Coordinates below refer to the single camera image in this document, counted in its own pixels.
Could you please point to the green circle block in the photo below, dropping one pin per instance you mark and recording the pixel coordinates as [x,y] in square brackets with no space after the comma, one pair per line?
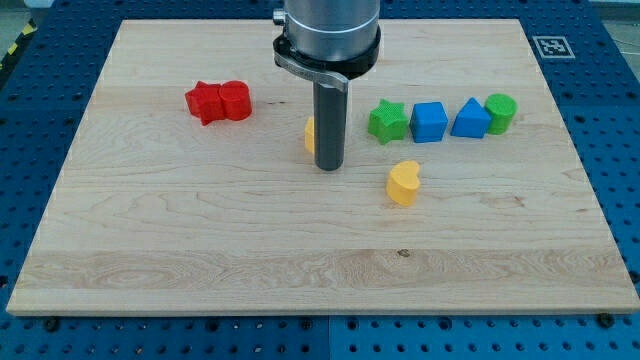
[502,108]

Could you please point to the yellow heart block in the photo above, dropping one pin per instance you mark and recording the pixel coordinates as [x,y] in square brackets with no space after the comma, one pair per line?
[403,183]

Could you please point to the blue cube block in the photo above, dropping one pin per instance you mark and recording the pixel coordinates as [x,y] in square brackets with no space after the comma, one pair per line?
[428,122]

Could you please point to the white fiducial marker tag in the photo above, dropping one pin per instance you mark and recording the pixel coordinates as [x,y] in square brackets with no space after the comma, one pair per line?
[553,47]

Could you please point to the yellow hexagon block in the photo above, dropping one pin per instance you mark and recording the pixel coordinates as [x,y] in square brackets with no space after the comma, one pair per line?
[309,135]

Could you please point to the green star block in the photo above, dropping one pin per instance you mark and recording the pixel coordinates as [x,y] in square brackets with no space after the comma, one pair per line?
[388,122]

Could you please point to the red star block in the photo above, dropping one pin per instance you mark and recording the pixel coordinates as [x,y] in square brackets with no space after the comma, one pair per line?
[204,102]

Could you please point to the red circle block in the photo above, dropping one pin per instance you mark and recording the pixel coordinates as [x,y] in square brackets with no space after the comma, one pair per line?
[235,96]

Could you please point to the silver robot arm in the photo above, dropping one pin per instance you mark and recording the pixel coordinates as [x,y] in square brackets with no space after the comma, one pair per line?
[329,43]

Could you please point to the blue triangle block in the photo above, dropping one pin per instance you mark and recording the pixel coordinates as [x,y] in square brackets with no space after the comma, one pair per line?
[472,121]

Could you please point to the wooden board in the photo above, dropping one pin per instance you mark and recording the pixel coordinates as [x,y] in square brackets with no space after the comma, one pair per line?
[154,214]

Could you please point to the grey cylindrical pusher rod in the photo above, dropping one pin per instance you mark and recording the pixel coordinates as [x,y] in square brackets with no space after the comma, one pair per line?
[330,113]

